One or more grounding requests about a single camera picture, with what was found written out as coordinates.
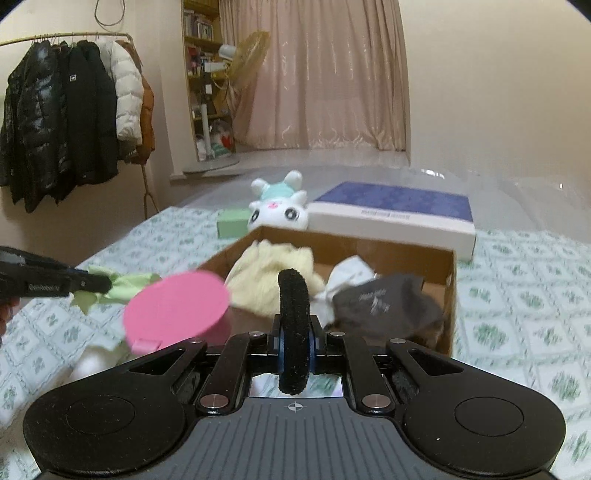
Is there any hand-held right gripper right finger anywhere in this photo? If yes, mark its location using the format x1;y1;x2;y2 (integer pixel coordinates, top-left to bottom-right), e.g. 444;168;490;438
310;316;465;416

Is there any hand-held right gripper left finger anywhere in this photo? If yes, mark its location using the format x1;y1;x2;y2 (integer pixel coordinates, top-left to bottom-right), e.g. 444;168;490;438
129;316;282;416

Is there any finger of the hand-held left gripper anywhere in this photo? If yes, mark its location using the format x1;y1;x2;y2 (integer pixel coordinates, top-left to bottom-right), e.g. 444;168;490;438
68;268;114;297

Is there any light green cloth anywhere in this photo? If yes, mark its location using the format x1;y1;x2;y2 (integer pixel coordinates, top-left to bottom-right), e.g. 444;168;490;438
74;265;163;315

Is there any black hair band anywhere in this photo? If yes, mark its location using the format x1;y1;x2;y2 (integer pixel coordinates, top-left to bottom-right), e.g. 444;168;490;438
277;268;313;397

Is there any dark grey cloth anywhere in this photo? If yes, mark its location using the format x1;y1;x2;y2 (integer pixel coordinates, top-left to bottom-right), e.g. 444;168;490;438
325;272;447;343

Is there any pale yellow towel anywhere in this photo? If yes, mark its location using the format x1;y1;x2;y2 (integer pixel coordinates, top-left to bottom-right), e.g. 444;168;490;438
224;240;327;319

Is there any white cloth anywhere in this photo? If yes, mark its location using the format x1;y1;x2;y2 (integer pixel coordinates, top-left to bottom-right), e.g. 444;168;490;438
314;256;385;325

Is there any brown cardboard box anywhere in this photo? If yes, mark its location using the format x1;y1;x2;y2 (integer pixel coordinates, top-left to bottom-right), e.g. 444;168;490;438
196;225;458;359

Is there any pink lidded cartoon cup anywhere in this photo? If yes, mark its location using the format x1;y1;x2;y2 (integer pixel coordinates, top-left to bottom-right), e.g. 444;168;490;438
123;271;232;356

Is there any small green box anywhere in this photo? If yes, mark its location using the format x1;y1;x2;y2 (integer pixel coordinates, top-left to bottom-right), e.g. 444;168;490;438
217;209;253;241

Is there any white bunny plush toy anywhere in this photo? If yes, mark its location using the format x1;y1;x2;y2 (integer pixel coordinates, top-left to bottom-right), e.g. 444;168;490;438
247;170;311;232

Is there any glossy black puffer jacket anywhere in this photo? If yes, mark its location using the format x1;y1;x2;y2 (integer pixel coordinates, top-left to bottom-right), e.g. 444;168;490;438
0;41;71;214

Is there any blue and white flat box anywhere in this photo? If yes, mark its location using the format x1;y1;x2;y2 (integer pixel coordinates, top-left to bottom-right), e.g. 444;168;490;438
307;181;477;262

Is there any brown jacket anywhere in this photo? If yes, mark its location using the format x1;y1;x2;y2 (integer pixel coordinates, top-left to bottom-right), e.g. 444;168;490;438
116;41;156;165

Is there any green floral bedsheet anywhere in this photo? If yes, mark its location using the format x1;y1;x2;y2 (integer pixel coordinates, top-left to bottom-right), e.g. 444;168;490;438
0;205;591;462

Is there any clear plastic sheet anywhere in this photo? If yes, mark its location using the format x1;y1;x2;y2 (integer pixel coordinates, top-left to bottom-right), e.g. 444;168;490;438
152;152;591;241

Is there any white and red bag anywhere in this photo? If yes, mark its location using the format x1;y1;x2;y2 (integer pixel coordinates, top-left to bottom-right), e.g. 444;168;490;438
210;119;237;156

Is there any white puffer jacket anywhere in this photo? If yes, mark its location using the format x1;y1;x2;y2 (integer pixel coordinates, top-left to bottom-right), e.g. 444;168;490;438
96;39;145;142

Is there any metal clothes rack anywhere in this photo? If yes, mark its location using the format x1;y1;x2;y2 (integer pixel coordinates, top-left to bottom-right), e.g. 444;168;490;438
0;31;160;220

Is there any wooden bookshelf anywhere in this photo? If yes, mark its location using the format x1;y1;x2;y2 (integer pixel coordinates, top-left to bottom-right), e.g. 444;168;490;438
182;0;239;162

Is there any standing fan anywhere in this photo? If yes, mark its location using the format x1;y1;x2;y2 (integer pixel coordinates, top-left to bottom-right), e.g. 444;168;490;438
185;30;274;173

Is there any pink curtain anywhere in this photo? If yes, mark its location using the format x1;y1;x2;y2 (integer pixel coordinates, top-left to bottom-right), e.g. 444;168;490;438
219;0;411;153

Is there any hanging cable loop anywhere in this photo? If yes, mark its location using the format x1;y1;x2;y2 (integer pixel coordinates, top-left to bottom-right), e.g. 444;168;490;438
94;0;127;28

